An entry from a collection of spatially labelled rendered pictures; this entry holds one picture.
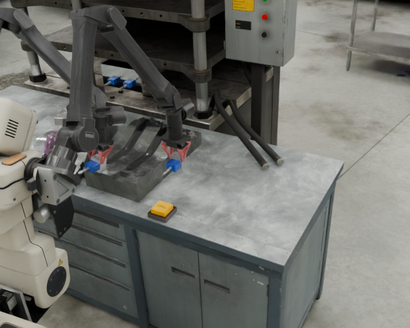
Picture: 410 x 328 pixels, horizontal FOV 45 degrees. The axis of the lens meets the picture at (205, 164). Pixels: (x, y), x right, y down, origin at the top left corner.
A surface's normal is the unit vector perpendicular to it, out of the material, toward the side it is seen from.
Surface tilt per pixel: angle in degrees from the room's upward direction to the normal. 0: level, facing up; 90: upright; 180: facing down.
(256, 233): 0
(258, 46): 90
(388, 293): 0
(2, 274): 82
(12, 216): 90
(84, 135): 75
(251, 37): 90
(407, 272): 0
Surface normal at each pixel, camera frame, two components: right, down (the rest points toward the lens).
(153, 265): -0.48, 0.48
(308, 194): -0.04, -0.84
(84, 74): 0.76, 0.04
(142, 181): 0.87, 0.23
